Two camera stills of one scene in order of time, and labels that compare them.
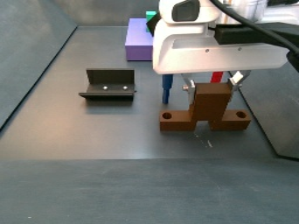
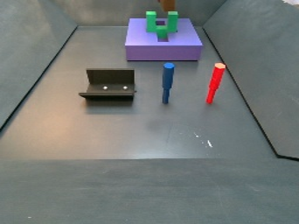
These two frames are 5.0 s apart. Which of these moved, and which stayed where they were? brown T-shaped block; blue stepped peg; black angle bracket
Moved: brown T-shaped block
Stayed: blue stepped peg; black angle bracket
